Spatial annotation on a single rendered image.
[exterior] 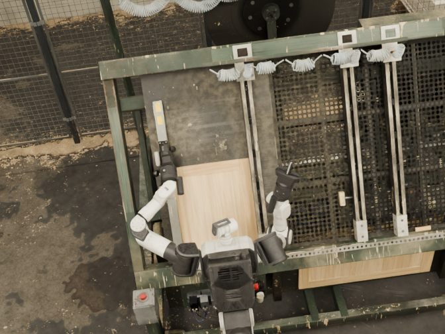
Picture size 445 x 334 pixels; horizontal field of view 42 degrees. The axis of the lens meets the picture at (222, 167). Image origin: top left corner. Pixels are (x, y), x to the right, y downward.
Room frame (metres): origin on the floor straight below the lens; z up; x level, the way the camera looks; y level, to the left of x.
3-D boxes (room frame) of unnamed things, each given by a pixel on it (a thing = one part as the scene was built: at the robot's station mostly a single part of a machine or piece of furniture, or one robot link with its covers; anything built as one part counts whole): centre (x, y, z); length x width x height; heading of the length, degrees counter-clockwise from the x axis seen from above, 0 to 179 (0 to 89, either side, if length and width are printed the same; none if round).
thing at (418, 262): (2.28, -0.87, 0.53); 0.90 x 0.02 x 0.55; 91
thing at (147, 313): (1.85, 0.51, 0.84); 0.12 x 0.12 x 0.18; 1
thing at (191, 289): (1.93, 0.07, 0.69); 0.50 x 0.14 x 0.24; 91
